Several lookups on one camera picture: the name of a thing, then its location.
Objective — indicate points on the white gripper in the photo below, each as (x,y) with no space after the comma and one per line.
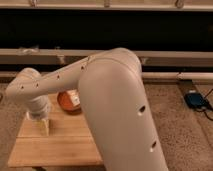
(38,109)

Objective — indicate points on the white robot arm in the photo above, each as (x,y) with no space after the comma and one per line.
(113,100)

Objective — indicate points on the wooden table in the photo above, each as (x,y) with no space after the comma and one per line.
(69,142)

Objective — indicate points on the white drink carton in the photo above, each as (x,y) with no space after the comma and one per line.
(75,98)

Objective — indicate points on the blue power adapter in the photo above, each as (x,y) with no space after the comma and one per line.
(194,100)

